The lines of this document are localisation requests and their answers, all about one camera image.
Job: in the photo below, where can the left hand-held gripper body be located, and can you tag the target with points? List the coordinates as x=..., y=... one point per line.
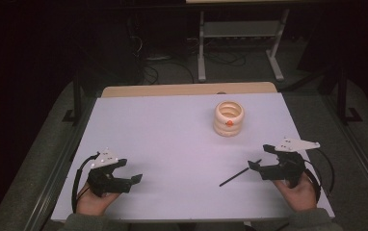
x=103, y=183

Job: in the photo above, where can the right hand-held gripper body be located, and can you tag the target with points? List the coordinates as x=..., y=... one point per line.
x=289, y=168

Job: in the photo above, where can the black pen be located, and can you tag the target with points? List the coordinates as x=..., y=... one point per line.
x=236, y=175

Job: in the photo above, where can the person's left hand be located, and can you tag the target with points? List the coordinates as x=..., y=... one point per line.
x=90, y=203

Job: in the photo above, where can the person's right hand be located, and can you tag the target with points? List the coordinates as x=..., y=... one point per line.
x=301, y=197

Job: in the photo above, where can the cream ribbed pen holder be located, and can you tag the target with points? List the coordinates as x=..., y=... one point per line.
x=227, y=130

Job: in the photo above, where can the black metal stand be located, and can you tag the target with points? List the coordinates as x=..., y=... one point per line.
x=342, y=96
x=77, y=102

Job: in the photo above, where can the wooden table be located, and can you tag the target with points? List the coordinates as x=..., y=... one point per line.
x=172, y=89

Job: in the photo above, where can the grey metal frame rail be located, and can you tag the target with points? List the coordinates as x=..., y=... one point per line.
x=362, y=154
x=53, y=179

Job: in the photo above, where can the white metal desk frame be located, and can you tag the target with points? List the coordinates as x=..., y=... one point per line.
x=201, y=64

